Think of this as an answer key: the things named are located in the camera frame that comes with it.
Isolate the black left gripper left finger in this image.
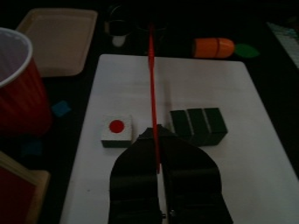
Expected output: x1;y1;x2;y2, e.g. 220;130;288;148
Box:
107;127;163;224

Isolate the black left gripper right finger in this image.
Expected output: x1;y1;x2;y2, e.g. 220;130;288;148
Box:
157;123;236;224

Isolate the sushi piece with red dot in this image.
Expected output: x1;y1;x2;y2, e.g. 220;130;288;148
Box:
99;114;137;149

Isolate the dark green sushi roll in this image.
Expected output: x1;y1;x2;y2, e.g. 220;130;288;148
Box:
169;107;230;147

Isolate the thin red toy knife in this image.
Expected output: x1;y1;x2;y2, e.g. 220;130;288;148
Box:
146;24;163;175

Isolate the pink plastic tray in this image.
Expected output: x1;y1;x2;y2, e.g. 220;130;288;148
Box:
15;7;99;79

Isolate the orange toy carrot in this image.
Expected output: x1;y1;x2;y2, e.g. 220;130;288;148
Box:
191;37;262;60

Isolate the blue toy piece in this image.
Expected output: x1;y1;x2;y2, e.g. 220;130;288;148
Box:
51;100;74;118

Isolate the white cutting board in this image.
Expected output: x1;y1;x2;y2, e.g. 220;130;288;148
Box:
59;53;299;224

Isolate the red plastic cup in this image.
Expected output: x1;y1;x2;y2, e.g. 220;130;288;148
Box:
0;26;54;138

